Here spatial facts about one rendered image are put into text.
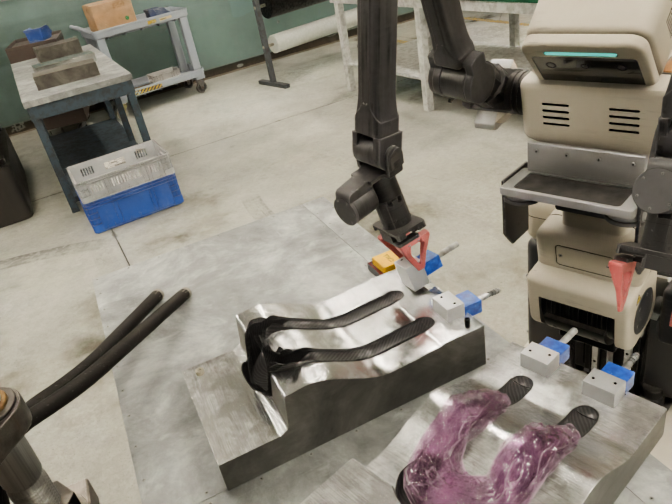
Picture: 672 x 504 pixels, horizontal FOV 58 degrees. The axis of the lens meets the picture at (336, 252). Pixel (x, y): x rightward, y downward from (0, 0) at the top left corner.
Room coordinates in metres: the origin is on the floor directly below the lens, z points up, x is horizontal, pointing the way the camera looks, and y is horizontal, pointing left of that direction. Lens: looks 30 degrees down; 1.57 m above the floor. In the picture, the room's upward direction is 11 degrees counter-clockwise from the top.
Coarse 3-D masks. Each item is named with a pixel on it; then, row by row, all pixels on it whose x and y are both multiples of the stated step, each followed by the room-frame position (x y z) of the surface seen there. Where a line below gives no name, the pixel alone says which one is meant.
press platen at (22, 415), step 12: (12, 396) 0.69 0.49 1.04; (0, 408) 0.66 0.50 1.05; (12, 408) 0.67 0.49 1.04; (24, 408) 0.68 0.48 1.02; (0, 420) 0.65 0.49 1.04; (12, 420) 0.65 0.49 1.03; (24, 420) 0.67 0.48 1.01; (0, 432) 0.63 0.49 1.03; (12, 432) 0.64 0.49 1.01; (24, 432) 0.66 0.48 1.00; (0, 444) 0.62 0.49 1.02; (12, 444) 0.64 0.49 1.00; (0, 456) 0.61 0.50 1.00
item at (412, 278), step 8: (448, 248) 1.02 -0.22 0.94; (416, 256) 1.02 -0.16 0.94; (432, 256) 0.99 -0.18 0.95; (440, 256) 1.01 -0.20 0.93; (400, 264) 0.99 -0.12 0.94; (408, 264) 0.98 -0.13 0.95; (432, 264) 0.98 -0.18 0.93; (440, 264) 0.99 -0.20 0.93; (400, 272) 0.99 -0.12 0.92; (408, 272) 0.96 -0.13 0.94; (416, 272) 0.97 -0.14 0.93; (424, 272) 0.97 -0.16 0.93; (432, 272) 0.98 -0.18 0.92; (408, 280) 0.97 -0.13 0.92; (416, 280) 0.96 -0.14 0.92; (424, 280) 0.97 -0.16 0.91; (416, 288) 0.96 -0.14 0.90
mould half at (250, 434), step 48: (384, 288) 1.00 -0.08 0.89; (432, 288) 0.97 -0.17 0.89; (240, 336) 0.93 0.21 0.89; (288, 336) 0.85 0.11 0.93; (336, 336) 0.87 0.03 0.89; (432, 336) 0.83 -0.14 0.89; (480, 336) 0.82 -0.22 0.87; (192, 384) 0.86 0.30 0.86; (240, 384) 0.83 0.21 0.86; (288, 384) 0.72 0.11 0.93; (336, 384) 0.73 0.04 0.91; (384, 384) 0.76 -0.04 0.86; (432, 384) 0.79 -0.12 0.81; (240, 432) 0.72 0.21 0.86; (288, 432) 0.70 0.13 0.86; (336, 432) 0.72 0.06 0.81; (240, 480) 0.67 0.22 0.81
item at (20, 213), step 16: (0, 128) 5.03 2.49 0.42; (0, 144) 4.61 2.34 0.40; (0, 160) 4.06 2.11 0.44; (16, 160) 4.75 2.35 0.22; (0, 176) 4.00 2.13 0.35; (16, 176) 4.10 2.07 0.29; (0, 192) 3.98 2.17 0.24; (16, 192) 4.02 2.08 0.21; (0, 208) 3.96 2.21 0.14; (16, 208) 4.00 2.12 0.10; (32, 208) 4.17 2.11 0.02; (0, 224) 3.95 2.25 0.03
